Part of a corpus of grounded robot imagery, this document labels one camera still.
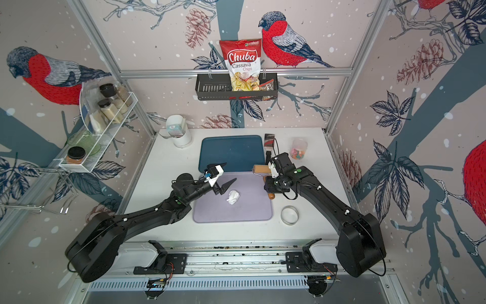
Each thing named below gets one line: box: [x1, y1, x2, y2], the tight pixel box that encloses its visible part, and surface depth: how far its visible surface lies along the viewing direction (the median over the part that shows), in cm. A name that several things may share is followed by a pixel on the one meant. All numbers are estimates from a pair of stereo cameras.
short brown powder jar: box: [65, 146, 87, 165], surface depth 61 cm
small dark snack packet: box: [258, 78, 275, 92], surface depth 89 cm
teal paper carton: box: [166, 124, 186, 139], surface depth 108 cm
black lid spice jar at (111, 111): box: [97, 98, 123, 124], surface depth 78 cm
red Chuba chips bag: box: [218, 38, 263, 92], surface depth 83 cm
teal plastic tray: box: [198, 134, 266, 173], surface depth 113 cm
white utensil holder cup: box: [158, 114, 192, 149], surface depth 109 cm
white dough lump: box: [226, 190, 240, 206], surface depth 91 cm
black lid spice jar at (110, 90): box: [99, 82, 128, 114], surface depth 82 cm
